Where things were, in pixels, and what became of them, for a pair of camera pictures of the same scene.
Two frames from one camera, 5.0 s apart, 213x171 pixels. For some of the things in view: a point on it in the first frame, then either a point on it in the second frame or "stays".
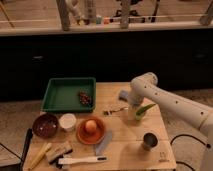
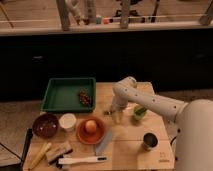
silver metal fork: x=109 y=112 stays
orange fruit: x=91 y=126 stays
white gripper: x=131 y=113 → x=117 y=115
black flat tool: x=27 y=143 stays
